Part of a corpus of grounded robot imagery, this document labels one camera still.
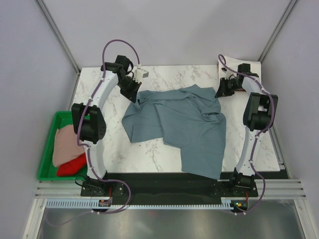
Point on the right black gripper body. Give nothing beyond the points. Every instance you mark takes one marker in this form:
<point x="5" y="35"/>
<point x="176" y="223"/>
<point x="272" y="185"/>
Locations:
<point x="229" y="86"/>

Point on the red folded t-shirt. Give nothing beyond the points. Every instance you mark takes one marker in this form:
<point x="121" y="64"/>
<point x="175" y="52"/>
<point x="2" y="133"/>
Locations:
<point x="72" y="167"/>

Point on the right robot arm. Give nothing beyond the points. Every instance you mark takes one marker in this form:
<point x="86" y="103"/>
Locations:
<point x="258" y="117"/>

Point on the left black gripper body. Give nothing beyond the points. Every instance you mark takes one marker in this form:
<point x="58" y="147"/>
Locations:
<point x="128" y="86"/>

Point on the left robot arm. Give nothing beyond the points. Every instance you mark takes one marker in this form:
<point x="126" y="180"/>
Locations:
<point x="88" y="121"/>

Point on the blue-grey t-shirt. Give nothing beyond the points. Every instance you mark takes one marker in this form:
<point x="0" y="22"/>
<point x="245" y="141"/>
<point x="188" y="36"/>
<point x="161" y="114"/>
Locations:
<point x="189" y="119"/>

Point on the right aluminium frame post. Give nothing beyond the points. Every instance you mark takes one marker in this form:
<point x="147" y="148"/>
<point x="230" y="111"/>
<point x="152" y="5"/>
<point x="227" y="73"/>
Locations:
<point x="278" y="28"/>

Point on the white slotted cable duct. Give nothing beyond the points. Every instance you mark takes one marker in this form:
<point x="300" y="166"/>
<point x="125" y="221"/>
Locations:
<point x="219" y="204"/>

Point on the green plastic bin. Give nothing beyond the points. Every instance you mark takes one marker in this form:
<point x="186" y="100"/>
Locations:
<point x="47" y="172"/>

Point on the left aluminium frame post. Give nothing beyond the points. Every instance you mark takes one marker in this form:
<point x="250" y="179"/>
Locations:
<point x="57" y="34"/>

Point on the aluminium frame post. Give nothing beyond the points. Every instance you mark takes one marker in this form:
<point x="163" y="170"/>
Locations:
<point x="278" y="28"/>
<point x="57" y="34"/>

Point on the pink folded t-shirt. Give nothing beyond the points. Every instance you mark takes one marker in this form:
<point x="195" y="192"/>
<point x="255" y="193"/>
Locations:
<point x="65" y="146"/>

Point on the white folded t-shirt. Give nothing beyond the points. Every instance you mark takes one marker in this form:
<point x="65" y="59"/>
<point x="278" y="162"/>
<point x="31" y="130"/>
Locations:
<point x="233" y="63"/>

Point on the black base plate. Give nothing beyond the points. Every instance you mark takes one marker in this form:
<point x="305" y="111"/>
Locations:
<point x="155" y="187"/>

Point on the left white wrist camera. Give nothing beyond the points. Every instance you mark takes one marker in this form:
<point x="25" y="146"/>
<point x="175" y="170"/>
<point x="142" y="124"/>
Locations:
<point x="139" y="74"/>

